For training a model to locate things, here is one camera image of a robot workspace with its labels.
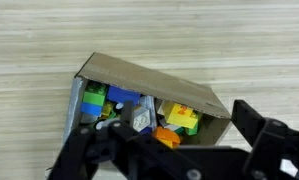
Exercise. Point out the white toy brick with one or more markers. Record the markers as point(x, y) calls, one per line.
point(141, 118)

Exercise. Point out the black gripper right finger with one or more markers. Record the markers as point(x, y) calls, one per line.
point(271, 141)

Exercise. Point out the orange toy brick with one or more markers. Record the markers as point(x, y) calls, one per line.
point(167, 137)

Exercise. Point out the green and blue brick stack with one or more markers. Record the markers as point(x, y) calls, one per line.
point(93, 99)

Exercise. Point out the brown cardboard box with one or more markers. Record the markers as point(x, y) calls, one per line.
point(113, 71)

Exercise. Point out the dark blue toy brick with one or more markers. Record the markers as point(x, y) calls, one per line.
point(120, 95)

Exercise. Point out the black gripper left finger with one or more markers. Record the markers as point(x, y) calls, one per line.
point(86, 148)

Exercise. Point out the yellow number toy brick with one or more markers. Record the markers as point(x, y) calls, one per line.
point(179, 115)

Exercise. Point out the green toy brick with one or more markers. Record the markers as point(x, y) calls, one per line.
point(194, 130)

